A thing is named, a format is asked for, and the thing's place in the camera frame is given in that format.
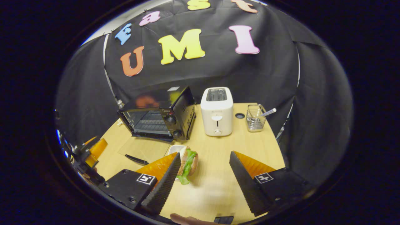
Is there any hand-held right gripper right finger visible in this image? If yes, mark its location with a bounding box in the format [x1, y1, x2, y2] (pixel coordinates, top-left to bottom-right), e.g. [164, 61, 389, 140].
[229, 151, 313, 217]

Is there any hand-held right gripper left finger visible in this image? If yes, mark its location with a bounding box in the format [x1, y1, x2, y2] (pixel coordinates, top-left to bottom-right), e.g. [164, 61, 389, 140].
[98, 152, 182, 216]

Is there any burger with lettuce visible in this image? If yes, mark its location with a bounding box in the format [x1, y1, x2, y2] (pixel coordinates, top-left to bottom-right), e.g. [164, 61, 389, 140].
[177, 147, 199, 185]

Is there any black electric oven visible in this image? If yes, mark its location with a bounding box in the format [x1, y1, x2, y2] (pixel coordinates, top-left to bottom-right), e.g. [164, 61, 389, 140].
[117, 86, 197, 165]

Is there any small white dish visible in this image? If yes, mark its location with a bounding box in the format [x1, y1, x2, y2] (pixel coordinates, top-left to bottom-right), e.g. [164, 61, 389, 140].
[168, 145, 187, 157]

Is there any white toaster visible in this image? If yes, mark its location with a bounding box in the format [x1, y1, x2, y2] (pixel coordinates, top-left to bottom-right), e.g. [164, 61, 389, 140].
[200, 87, 234, 137]

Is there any black backdrop cloth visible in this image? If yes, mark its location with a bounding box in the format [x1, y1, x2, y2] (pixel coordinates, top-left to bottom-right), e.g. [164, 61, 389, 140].
[56, 0, 353, 188]

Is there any wire mesh holder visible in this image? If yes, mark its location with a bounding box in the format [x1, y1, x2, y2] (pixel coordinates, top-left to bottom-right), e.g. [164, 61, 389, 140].
[246, 104, 267, 132]

